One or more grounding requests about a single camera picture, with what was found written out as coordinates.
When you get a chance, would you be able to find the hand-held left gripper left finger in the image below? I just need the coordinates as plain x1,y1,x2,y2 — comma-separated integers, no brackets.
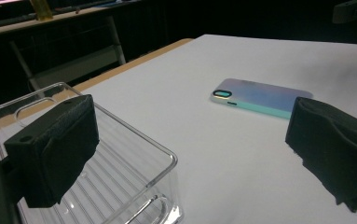
0,93,101,209

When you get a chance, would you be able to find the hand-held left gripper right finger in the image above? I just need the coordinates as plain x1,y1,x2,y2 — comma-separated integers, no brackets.
284,96,357,214

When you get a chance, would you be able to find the clear plastic storage box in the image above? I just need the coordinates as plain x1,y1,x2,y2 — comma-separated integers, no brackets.
0,81,184,224

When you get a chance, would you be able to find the iridescent phone case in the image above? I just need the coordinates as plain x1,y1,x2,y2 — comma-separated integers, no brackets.
210,77,314,120

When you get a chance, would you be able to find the white metal stand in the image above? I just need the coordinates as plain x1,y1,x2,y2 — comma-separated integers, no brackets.
8,16,127,91

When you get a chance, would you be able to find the long dark shelf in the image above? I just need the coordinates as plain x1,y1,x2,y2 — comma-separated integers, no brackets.
0,0,143,37

